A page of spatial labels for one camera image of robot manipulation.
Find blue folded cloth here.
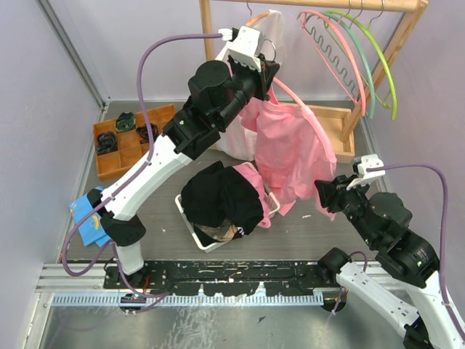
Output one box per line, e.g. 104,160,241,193
69,195,110,248

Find wooden compartment tray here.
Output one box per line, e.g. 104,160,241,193
92,104,177,182

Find orange hanger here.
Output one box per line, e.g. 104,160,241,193
246,1,270,26

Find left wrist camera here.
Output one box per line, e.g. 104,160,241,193
216,26,265,73

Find mint green hanger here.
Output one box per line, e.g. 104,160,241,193
312,11,376,119

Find wooden clothes rack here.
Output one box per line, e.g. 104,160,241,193
198,0,429,164

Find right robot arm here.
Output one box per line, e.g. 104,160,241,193
315,175,464,348

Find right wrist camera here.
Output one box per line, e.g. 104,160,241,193
347,153,386,190

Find salmon pink hanger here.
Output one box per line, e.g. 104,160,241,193
297,10,370,108

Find white t shirt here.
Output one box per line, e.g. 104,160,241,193
211,9,286,161

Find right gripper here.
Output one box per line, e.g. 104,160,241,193
312,170,379,245

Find rolled black sock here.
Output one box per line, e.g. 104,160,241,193
136,123,159,144

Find rolled dark sock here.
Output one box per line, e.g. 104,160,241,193
97,132,118,156

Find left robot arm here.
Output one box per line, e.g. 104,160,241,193
86,54,280,288

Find light pink t shirt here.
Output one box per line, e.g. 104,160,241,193
240,95,337,220

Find green plastic hanger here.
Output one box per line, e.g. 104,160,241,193
323,0,399,121

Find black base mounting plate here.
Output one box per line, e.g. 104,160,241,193
126,260,339,297

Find rolled green sock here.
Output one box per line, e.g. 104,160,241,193
114,112,136,133

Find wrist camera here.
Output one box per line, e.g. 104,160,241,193
216,26,265,73
347,153,386,190

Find white perforated plastic basket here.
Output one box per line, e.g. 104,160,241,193
174,162,280,253

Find black t shirt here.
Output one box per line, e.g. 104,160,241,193
181,161,263,242

